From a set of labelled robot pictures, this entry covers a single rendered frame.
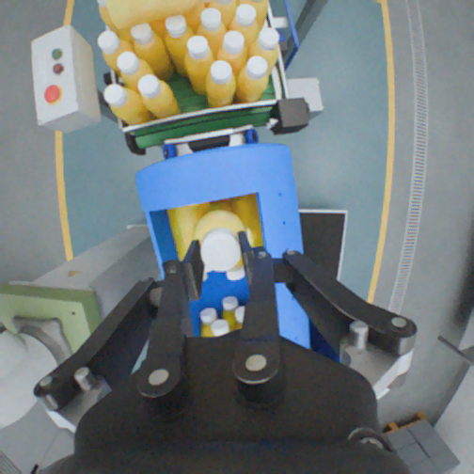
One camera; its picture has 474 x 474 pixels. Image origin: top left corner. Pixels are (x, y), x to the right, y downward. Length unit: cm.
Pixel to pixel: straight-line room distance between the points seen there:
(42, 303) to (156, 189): 50
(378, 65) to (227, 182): 198
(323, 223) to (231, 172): 130
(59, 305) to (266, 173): 58
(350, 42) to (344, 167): 98
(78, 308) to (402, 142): 219
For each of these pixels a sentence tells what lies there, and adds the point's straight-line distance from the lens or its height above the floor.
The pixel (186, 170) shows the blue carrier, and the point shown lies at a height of 123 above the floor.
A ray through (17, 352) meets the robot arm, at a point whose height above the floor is 119.
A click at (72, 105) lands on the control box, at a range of 54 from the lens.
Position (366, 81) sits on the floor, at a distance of 204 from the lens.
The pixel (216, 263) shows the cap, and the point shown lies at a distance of 22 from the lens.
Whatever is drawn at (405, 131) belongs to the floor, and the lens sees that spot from 217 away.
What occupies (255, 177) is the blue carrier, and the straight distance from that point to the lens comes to 30.
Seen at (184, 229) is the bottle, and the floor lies 112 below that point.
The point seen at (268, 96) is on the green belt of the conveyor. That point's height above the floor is 90.
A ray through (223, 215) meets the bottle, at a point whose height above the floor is 127.
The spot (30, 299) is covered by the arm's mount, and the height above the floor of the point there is 106.
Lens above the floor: 152
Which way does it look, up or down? 76 degrees down
